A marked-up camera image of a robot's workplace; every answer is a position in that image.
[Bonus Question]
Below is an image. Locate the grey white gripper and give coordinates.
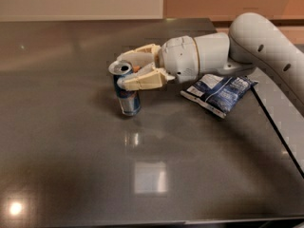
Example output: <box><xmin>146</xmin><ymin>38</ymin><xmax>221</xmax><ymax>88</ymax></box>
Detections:
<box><xmin>117</xmin><ymin>36</ymin><xmax>200</xmax><ymax>91</ymax></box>

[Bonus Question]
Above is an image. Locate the blue silver redbull can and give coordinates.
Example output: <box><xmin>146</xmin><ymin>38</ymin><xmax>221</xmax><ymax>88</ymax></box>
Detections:
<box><xmin>108</xmin><ymin>61</ymin><xmax>141</xmax><ymax>116</ymax></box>

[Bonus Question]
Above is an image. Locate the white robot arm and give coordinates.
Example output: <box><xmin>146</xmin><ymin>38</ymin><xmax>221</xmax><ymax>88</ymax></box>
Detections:
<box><xmin>117</xmin><ymin>12</ymin><xmax>304</xmax><ymax>115</ymax></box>

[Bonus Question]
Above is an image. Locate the orange fruit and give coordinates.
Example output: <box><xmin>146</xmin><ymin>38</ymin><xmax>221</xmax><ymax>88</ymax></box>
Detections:
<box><xmin>132</xmin><ymin>66</ymin><xmax>141</xmax><ymax>73</ymax></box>

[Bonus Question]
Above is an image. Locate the blue white chip bag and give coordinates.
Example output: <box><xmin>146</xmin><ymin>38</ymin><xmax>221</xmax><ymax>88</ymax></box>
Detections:
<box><xmin>180</xmin><ymin>74</ymin><xmax>257</xmax><ymax>119</ymax></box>

